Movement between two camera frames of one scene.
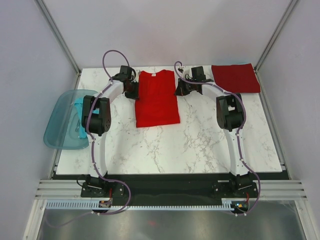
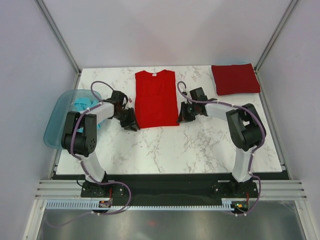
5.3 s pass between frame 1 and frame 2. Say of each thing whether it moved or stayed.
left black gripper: moved
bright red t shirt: stayed
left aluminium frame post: stayed
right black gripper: moved
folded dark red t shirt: stayed
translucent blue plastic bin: stayed
